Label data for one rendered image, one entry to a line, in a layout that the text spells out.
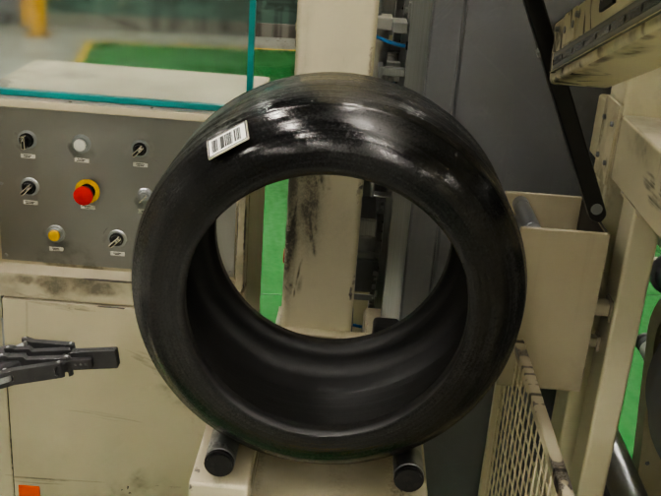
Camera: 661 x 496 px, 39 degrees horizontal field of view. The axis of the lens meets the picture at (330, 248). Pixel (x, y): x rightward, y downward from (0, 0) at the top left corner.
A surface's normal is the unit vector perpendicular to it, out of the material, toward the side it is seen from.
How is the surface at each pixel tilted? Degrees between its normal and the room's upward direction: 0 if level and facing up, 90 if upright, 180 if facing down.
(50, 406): 90
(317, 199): 90
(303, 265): 90
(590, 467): 90
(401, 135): 46
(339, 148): 79
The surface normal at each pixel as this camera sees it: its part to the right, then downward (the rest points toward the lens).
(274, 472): 0.07, -0.93
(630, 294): -0.04, 0.36
